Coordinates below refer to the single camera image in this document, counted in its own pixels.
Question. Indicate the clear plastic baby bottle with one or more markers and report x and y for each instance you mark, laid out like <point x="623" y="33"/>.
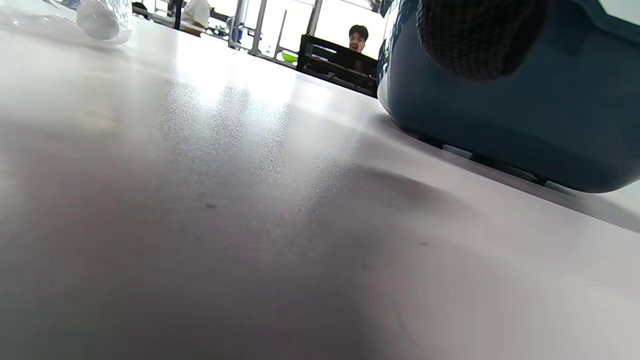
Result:
<point x="100" y="22"/>

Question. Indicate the teal plastic basin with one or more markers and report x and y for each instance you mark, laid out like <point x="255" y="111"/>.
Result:
<point x="500" y="130"/>

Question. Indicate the person's left hand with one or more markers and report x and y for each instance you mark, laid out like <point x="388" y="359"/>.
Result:
<point x="480" y="35"/>

